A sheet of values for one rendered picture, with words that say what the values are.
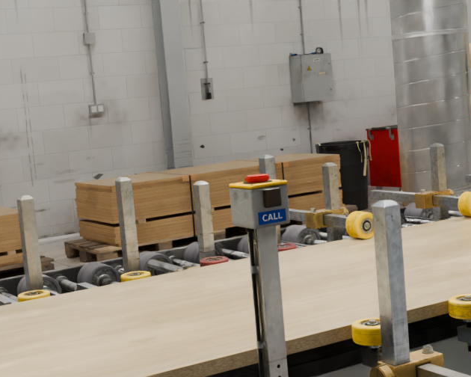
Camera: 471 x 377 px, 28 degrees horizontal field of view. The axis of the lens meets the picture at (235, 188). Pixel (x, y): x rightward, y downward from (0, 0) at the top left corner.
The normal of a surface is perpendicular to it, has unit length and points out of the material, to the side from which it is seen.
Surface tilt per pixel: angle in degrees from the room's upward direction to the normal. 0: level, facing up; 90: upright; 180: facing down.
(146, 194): 90
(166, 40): 90
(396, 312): 90
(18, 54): 90
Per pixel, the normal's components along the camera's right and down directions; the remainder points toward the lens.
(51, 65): 0.52, 0.05
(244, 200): -0.86, 0.13
